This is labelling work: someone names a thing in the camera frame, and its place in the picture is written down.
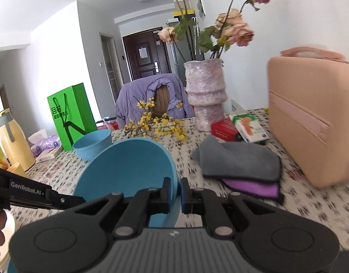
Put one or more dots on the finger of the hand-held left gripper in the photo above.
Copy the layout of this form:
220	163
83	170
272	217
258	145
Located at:
67	202

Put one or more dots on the yellow mug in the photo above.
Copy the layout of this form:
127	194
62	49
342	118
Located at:
16	170

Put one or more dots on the yellow thermos jug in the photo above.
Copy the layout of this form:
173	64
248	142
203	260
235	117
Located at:
16	142

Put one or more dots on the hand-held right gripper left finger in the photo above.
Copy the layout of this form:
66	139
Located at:
166	197

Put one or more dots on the cardboard box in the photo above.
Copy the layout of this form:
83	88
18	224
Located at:
182	4

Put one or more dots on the yellow flower branch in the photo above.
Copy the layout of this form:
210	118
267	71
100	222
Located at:
163	125

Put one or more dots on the pink suitcase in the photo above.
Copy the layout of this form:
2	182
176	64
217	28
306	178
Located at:
308	119

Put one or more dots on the wooden chair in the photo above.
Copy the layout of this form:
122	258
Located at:
161	99

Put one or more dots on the dark brown door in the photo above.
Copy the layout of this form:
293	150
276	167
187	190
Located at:
146	57

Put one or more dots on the yellow box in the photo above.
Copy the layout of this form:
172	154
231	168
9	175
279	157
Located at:
184	12

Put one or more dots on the purple tissue packets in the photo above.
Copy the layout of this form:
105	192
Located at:
45	143

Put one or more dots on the white green carton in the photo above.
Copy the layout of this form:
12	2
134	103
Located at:
249	128

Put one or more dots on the flat white box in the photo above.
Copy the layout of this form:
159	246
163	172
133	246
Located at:
49	155

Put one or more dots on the purple jacket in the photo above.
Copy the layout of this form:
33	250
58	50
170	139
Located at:
134	99

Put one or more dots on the pink textured vase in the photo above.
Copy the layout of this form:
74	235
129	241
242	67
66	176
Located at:
204	91

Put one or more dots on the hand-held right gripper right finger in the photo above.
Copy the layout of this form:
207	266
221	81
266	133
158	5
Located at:
185	199

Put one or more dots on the red box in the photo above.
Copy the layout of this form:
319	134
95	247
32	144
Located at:
224	129

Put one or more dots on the dried pink roses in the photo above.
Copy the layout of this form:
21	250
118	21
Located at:
237	31

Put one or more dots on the white wall panel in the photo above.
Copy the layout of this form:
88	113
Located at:
201	5

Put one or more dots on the green paper bag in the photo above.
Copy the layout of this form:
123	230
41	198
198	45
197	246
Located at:
75	116

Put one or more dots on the grey cloth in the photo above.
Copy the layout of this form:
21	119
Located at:
239	159

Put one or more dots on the grey fridge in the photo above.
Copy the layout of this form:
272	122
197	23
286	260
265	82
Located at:
180	54

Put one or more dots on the printed tablecloth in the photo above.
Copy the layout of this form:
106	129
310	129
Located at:
299	202

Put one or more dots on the purple cloth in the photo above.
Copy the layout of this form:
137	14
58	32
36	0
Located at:
254	189

